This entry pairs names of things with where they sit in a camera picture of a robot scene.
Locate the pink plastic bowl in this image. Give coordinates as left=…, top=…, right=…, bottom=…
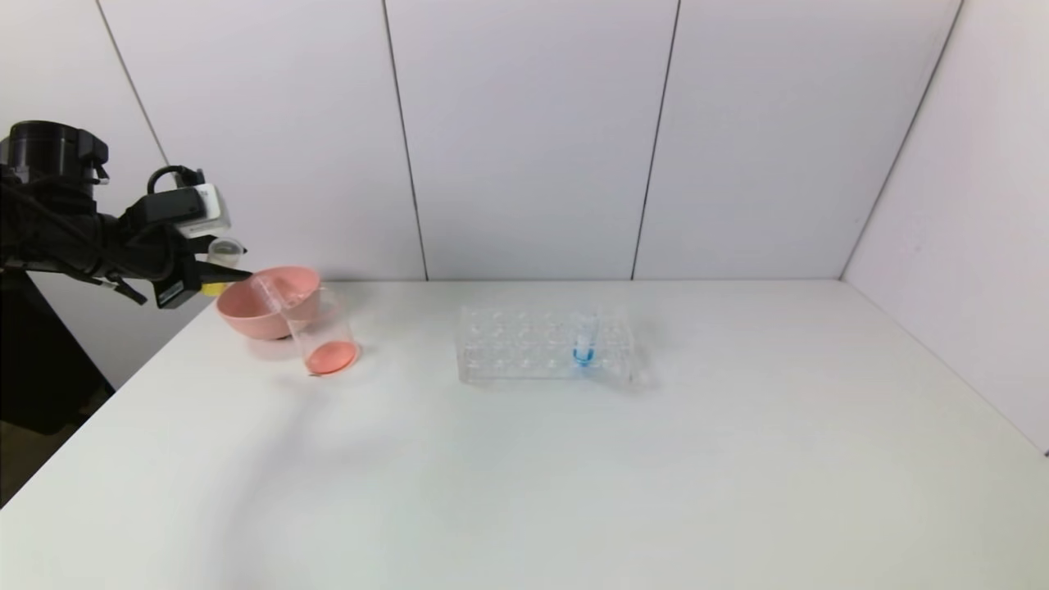
left=216, top=265, right=323, bottom=342

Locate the test tube with blue pigment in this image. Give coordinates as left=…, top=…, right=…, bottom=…
left=572, top=306, right=598, bottom=369

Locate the clear glass beaker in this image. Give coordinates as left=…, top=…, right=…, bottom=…
left=283, top=286, right=362, bottom=379

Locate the test tube with yellow pigment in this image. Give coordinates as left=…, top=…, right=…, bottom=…
left=201, top=237, right=246, bottom=297

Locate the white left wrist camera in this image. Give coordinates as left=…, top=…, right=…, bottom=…
left=150, top=183, right=233, bottom=239

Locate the clear acrylic tube rack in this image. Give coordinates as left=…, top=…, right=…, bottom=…
left=456, top=304, right=637, bottom=385

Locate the test tube with red pigment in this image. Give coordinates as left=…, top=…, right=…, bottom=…
left=248, top=275, right=285, bottom=317

